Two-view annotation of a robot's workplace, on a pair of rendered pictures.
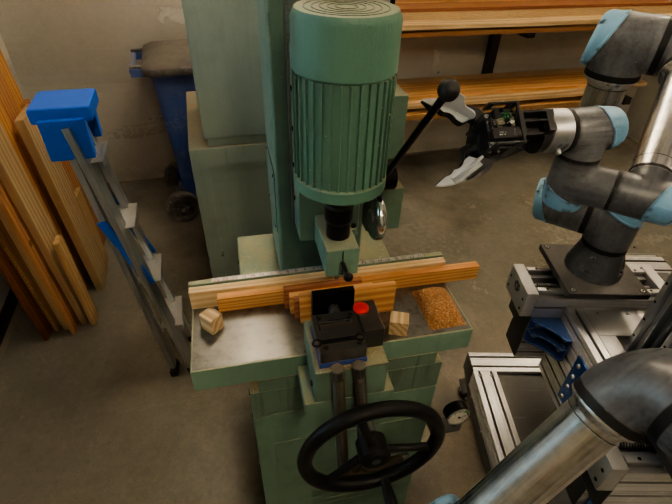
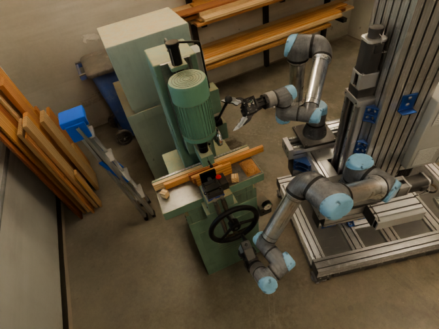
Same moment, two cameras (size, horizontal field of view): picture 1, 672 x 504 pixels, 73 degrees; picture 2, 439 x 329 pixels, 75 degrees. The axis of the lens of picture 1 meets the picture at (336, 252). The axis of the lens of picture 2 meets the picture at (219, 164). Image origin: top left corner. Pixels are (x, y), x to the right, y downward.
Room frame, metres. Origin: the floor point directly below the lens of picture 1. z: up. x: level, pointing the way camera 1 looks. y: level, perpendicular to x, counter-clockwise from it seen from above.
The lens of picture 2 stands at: (-0.36, -0.06, 2.11)
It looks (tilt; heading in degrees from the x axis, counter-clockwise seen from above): 46 degrees down; 359
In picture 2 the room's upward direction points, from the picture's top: 11 degrees counter-clockwise
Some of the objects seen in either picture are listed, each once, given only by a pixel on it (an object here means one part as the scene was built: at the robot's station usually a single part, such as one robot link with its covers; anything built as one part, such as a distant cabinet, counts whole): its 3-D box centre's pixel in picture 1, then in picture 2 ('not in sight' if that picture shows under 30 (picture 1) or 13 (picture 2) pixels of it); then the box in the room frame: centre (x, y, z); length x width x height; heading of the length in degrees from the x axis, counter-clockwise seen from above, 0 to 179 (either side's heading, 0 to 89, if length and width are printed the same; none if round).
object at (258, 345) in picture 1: (334, 338); (211, 188); (0.67, 0.00, 0.87); 0.61 x 0.30 x 0.06; 104
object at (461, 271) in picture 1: (354, 285); (215, 166); (0.79, -0.05, 0.92); 0.62 x 0.02 x 0.04; 104
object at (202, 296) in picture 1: (323, 281); (202, 168); (0.80, 0.03, 0.93); 0.60 x 0.02 x 0.05; 104
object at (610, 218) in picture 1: (612, 218); (315, 111); (1.02, -0.73, 0.98); 0.13 x 0.12 x 0.14; 59
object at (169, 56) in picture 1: (203, 131); (123, 95); (2.61, 0.83, 0.48); 0.64 x 0.54 x 0.97; 109
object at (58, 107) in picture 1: (132, 254); (115, 171); (1.29, 0.74, 0.58); 0.27 x 0.25 x 1.16; 107
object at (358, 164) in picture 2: not in sight; (358, 168); (0.52, -0.75, 0.98); 0.13 x 0.12 x 0.14; 23
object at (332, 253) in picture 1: (336, 245); (204, 154); (0.80, 0.00, 1.03); 0.14 x 0.07 x 0.09; 14
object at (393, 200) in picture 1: (381, 203); (219, 129); (1.00, -0.11, 1.02); 0.09 x 0.07 x 0.12; 104
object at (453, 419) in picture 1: (455, 413); (266, 205); (0.64, -0.31, 0.65); 0.06 x 0.04 x 0.08; 104
